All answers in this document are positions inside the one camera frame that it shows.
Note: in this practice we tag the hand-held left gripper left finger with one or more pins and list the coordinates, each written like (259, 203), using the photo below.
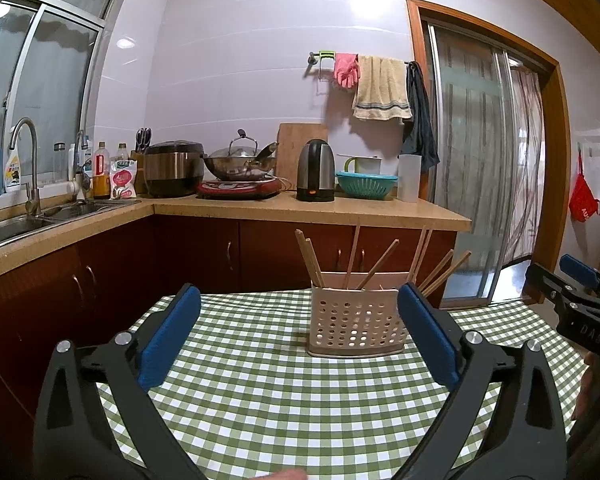
(170, 340)

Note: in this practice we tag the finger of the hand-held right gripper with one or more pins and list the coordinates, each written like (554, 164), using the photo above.
(545, 280)
(577, 270)

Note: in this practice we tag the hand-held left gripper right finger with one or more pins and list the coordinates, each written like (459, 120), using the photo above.
(430, 340)

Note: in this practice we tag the pink perforated utensil holder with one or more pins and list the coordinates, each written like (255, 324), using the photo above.
(350, 320)

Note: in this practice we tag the bunch of wooden chopsticks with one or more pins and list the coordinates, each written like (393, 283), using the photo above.
(352, 260)

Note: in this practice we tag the person's right hand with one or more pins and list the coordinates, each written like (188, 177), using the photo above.
(587, 385)

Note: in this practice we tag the person's left hand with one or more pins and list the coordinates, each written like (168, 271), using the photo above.
(282, 475)

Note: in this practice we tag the red bag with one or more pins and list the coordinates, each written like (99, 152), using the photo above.
(582, 200)

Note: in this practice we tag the red-brown kitchen cabinets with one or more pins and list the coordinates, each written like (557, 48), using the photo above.
(200, 255)

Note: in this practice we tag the patterned curtain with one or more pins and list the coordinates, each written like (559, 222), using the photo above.
(522, 160)

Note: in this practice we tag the green checkered tablecloth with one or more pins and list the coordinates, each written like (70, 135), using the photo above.
(280, 400)

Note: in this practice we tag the beige kitchen counter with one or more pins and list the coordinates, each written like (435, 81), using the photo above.
(380, 215)

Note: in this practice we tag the sliding glass door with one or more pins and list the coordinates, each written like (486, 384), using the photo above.
(470, 160)

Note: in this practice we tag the white plastic container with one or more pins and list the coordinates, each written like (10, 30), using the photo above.
(409, 180)

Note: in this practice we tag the red induction cooker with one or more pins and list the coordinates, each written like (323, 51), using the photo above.
(240, 190)

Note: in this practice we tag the pink and white pouch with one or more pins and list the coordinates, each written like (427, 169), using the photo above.
(122, 180)

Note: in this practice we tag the teal plastic colander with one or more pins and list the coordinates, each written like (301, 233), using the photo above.
(365, 185)

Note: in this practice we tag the dark rice cooker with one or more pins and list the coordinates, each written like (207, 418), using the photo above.
(172, 170)

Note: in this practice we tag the orange oil bottle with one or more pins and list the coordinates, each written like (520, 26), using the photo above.
(101, 175)

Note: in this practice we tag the steel wok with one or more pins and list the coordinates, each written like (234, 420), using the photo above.
(230, 169)

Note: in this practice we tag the clear bottle with dark cap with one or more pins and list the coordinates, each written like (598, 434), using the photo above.
(122, 152)

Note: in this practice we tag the stainless steel sink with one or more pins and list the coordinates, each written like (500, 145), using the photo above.
(10, 227)

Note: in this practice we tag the dark grey cloth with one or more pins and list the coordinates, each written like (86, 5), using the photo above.
(420, 125)

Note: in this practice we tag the glass wok lid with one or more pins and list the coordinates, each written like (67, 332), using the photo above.
(235, 150)

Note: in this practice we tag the knife block with scissors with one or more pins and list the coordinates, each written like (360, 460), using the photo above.
(142, 140)

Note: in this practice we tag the steel electric kettle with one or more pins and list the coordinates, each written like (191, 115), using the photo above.
(315, 170)

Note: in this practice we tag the clear glass jar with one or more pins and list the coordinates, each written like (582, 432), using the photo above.
(60, 162)

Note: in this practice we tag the chrome kitchen faucet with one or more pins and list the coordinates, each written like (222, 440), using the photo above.
(32, 180)

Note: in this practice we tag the white spray bottle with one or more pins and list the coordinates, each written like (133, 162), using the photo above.
(12, 170)

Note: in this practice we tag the wooden cutting board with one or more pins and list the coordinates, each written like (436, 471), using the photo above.
(300, 132)

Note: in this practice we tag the beige striped towel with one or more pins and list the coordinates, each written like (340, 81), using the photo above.
(382, 90)

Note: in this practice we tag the pink rubber gloves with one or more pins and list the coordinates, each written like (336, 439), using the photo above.
(347, 72)

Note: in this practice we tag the green hook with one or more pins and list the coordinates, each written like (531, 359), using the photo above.
(326, 55)

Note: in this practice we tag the wooden door frame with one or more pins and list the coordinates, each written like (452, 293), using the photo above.
(416, 60)

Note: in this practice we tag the aluminium frame window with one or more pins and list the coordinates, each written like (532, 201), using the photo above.
(55, 85)

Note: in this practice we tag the metal towel rail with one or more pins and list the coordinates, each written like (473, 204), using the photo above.
(312, 60)

